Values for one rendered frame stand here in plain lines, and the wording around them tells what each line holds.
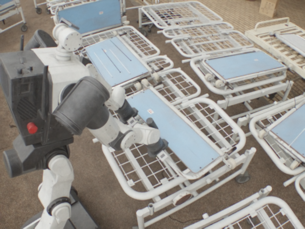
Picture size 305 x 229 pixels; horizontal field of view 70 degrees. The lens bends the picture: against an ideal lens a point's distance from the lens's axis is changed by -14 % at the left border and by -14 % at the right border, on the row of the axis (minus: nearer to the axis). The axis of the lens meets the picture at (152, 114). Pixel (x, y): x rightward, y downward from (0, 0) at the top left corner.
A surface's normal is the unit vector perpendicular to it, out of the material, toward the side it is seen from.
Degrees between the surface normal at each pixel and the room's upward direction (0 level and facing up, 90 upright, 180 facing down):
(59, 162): 90
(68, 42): 90
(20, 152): 24
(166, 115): 1
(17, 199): 0
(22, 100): 89
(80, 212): 0
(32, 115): 89
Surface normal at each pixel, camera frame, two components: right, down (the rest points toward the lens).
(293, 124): -0.04, -0.75
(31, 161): 0.65, 0.54
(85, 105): 0.44, -0.04
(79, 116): 0.60, 0.12
